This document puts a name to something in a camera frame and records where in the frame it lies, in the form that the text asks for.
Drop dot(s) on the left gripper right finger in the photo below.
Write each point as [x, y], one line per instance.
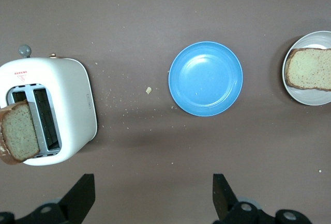
[234, 212]

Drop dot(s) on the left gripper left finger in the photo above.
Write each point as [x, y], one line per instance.
[72, 208]

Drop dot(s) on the brown bread slice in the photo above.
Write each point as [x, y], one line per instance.
[18, 131]
[310, 70]

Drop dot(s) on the beige plate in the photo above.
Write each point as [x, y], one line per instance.
[307, 98]

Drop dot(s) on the blue plate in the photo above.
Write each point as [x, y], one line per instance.
[205, 79]

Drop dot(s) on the white two-slot toaster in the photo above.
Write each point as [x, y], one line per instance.
[72, 87]

